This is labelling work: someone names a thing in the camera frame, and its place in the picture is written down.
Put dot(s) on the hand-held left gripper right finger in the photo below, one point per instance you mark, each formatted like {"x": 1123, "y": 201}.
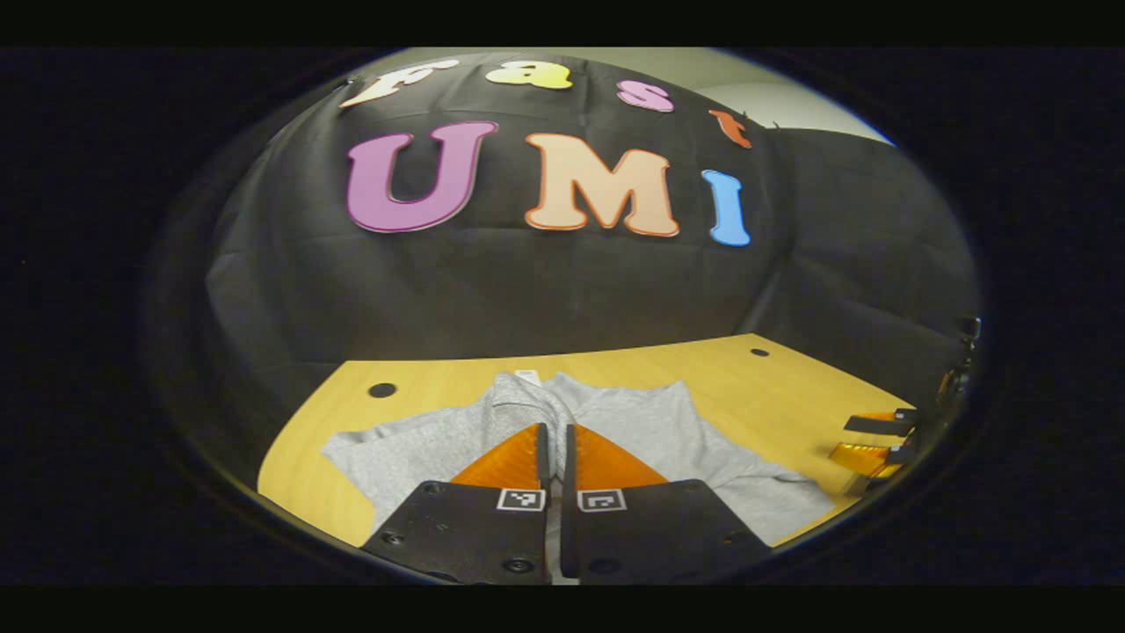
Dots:
{"x": 569, "y": 466}

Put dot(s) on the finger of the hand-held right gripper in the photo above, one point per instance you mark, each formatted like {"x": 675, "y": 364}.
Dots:
{"x": 879, "y": 425}
{"x": 866, "y": 457}

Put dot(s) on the gray sweatshirt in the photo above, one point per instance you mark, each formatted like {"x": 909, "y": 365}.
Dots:
{"x": 650, "y": 422}

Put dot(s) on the black backdrop cloth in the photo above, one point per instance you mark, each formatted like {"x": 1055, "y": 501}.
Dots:
{"x": 527, "y": 290}

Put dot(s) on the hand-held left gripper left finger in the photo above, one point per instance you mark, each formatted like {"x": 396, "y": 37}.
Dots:
{"x": 544, "y": 466}

